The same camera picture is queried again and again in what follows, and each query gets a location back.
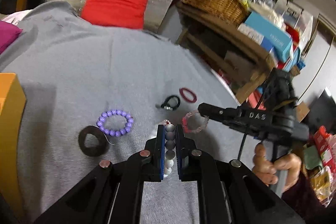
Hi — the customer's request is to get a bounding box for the white bead bracelet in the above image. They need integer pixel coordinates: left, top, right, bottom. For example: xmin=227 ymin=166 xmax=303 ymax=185
xmin=160 ymin=120 xmax=176 ymax=179

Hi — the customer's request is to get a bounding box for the person's right hand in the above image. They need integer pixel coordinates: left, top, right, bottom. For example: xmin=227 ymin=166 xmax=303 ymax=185
xmin=252 ymin=143 xmax=302 ymax=192

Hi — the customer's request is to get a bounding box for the wooden shelf unit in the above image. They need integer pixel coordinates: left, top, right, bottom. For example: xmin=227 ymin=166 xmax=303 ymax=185
xmin=175 ymin=2 xmax=276 ymax=103

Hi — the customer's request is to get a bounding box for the light blue cardboard box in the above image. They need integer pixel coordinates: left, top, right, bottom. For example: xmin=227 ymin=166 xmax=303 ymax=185
xmin=245 ymin=12 xmax=293 ymax=63

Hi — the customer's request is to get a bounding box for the grey blanket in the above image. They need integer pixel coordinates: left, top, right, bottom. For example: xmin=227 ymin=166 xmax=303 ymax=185
xmin=1 ymin=2 xmax=238 ymax=222

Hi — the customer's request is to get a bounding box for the orange cardboard box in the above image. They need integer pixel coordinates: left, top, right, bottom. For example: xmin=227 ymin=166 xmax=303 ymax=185
xmin=1 ymin=73 xmax=26 ymax=221

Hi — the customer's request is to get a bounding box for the wicker basket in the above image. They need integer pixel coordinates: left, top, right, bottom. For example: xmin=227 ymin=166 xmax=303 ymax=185
xmin=182 ymin=0 xmax=248 ymax=26

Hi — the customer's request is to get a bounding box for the red pillow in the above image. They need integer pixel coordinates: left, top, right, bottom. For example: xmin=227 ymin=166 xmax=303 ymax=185
xmin=81 ymin=0 xmax=148 ymax=29

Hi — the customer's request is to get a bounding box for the magenta pillow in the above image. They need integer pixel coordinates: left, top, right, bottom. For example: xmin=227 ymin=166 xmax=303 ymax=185
xmin=0 ymin=20 xmax=22 ymax=54

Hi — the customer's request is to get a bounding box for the black flat scrunchie ring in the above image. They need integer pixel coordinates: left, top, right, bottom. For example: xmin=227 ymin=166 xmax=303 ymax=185
xmin=78 ymin=125 xmax=109 ymax=158

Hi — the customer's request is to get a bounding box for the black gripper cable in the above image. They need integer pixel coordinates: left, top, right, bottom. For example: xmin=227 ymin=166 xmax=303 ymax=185
xmin=236 ymin=77 xmax=276 ymax=162

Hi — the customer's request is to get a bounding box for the purple bead bracelet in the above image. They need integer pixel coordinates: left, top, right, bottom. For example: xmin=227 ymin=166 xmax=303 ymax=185
xmin=96 ymin=109 xmax=134 ymax=138

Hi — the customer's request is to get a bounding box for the pink clear bead bracelet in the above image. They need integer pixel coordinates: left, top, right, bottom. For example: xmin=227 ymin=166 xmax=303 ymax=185
xmin=180 ymin=109 xmax=210 ymax=134

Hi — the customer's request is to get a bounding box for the black hair tie with ring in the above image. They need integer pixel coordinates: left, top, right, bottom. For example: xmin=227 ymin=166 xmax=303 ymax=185
xmin=156 ymin=95 xmax=181 ymax=111

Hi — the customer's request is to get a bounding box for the maroon hair tie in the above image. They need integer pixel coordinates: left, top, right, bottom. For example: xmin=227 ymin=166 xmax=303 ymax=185
xmin=179 ymin=87 xmax=198 ymax=104

